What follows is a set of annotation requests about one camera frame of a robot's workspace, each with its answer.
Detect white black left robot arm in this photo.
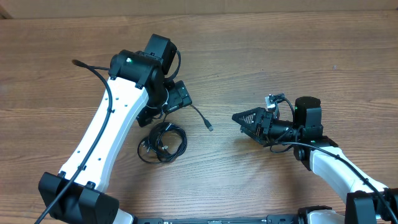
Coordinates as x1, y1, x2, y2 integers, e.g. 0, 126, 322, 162
38, 34, 192, 223

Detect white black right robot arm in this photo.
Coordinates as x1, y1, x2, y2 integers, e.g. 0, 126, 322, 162
232, 93, 397, 223

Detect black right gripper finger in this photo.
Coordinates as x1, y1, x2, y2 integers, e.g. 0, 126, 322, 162
232, 107, 266, 124
241, 123, 264, 145

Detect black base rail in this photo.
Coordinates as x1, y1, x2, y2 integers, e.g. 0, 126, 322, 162
132, 214, 307, 224

